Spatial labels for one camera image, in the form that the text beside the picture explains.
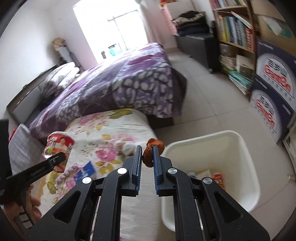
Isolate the row of pale books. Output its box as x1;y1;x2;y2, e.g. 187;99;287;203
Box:
209;0;247;10

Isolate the purple patterned blanket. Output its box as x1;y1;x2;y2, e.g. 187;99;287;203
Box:
28;42;188;140

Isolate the window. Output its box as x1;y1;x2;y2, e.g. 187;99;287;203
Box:
72;0;149;65

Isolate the wooden bookshelf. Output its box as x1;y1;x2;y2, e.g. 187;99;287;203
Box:
209;0;258;96

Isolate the pile of books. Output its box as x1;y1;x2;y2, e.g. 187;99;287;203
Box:
218;44;255;96

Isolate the dark grey headboard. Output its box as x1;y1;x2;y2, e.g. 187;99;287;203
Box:
6;64;58;124

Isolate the red instant noodle cup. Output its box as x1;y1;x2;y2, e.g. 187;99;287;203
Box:
43;131;75;172

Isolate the woven basket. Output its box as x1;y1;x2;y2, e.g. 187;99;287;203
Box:
52;37;68;49

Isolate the grey rolled mat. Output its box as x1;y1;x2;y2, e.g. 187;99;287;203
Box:
57;46;73;65

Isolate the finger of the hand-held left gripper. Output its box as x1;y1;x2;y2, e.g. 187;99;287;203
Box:
6;151;68;186

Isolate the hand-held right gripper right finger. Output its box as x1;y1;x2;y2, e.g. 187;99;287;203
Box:
153;145;271;241

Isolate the blue and white paper envelope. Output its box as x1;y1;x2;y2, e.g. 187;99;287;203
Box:
77;161;97;184

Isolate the pile of dark clothes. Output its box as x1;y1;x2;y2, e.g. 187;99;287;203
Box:
172;10;209;37

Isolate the brown cardboard box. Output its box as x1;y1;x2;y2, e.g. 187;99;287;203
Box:
250;0;292;42

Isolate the white and red printed wrapper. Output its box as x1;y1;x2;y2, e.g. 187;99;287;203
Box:
196;170;226;190

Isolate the white plastic bin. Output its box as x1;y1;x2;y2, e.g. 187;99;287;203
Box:
159;130;261;229

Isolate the orange peel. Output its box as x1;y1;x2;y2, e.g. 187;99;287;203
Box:
142;138;166;168

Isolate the floral blanket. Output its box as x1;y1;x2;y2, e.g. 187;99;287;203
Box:
28;108;162;241

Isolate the person's left hand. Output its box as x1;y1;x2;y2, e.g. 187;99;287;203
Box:
3;183;42;224

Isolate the dark blue printed carton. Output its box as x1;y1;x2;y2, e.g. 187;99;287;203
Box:
254;38;296;109
249;74;295;144

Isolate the black cabinet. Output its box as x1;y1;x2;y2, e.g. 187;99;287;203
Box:
176;32;221;73

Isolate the grey checked cushion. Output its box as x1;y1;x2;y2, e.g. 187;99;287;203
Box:
9;124;47;177

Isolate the crumpled white tissue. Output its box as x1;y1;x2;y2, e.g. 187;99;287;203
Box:
114;138;137;155

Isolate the pink curtain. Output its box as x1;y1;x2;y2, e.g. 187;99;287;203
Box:
139;0;176;49

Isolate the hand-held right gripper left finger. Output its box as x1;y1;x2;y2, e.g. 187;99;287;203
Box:
23;145;142;241

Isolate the teal box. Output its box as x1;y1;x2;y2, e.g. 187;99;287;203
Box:
108;44;121;56

